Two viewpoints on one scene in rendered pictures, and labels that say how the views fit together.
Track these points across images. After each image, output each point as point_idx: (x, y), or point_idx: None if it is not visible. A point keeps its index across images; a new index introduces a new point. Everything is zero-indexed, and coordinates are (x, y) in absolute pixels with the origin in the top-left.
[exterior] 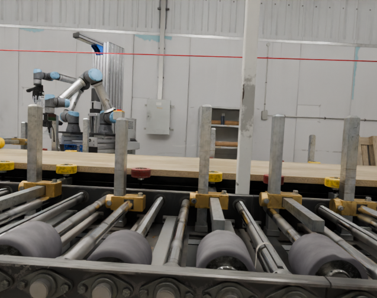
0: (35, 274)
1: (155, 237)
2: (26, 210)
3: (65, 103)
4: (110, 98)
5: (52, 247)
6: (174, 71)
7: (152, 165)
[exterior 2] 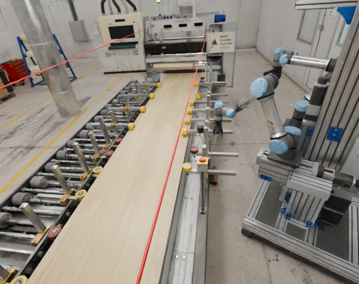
0: None
1: (22, 259)
2: (49, 203)
3: (226, 115)
4: (331, 106)
5: None
6: None
7: (74, 237)
